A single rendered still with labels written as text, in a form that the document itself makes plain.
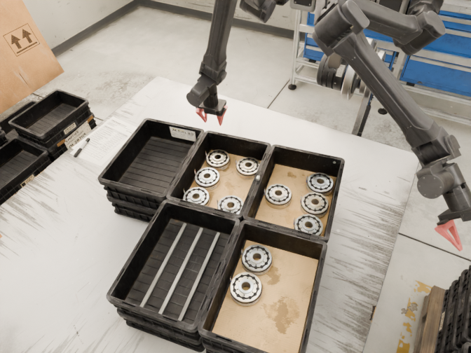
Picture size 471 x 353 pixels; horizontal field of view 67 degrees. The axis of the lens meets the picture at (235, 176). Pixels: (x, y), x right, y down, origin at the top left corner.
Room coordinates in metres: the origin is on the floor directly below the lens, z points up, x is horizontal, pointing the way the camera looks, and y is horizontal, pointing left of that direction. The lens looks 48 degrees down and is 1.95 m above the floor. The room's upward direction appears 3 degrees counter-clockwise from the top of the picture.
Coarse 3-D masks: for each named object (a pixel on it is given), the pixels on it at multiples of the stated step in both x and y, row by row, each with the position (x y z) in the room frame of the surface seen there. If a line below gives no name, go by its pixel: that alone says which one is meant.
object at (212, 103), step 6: (210, 96) 1.05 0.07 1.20; (216, 96) 1.07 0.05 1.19; (204, 102) 1.06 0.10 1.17; (210, 102) 1.05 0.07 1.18; (216, 102) 1.06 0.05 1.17; (222, 102) 1.08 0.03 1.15; (204, 108) 1.06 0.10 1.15; (210, 108) 1.05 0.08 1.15; (216, 108) 1.05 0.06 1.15; (222, 108) 1.05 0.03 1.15
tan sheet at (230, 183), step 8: (232, 160) 1.09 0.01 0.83; (232, 168) 1.05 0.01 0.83; (224, 176) 1.00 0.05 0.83; (232, 176) 1.00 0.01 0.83; (192, 184) 0.97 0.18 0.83; (224, 184) 0.96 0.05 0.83; (232, 184) 0.96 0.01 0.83; (240, 184) 0.95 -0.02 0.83; (248, 184) 0.95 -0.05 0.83; (208, 192) 0.92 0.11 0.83; (216, 192) 0.92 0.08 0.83; (224, 192) 0.92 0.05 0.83; (232, 192) 0.92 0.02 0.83; (240, 192) 0.91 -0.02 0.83; (216, 200) 0.88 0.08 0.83; (216, 208) 0.84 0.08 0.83
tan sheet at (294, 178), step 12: (276, 168) 1.03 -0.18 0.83; (288, 168) 1.03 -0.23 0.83; (276, 180) 0.97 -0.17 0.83; (288, 180) 0.96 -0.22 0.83; (300, 180) 0.96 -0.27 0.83; (300, 192) 0.90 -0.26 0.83; (264, 204) 0.85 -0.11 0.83; (300, 204) 0.84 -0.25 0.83; (264, 216) 0.79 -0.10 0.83; (276, 216) 0.78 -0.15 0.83; (288, 216) 0.78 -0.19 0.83; (324, 216) 0.77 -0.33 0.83; (324, 228) 0.72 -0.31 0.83
